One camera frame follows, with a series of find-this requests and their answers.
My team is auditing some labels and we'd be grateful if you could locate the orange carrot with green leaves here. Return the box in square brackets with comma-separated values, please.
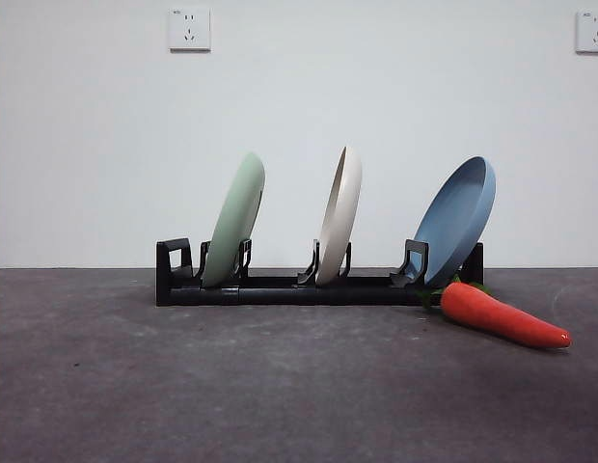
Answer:
[416, 274, 573, 350]

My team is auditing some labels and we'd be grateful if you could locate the blue plate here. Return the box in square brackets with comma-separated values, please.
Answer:
[413, 155, 498, 288]

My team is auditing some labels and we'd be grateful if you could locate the white wall socket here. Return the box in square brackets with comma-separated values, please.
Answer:
[575, 10, 598, 55]
[168, 7, 212, 53]

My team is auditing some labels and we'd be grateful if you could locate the green plate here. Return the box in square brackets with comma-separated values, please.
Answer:
[203, 151, 267, 287]

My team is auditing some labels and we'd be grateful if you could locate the black plate rack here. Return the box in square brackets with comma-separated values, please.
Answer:
[155, 236, 485, 308]

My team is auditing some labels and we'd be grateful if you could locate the beige plate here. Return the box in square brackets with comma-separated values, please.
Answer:
[314, 146, 364, 286]

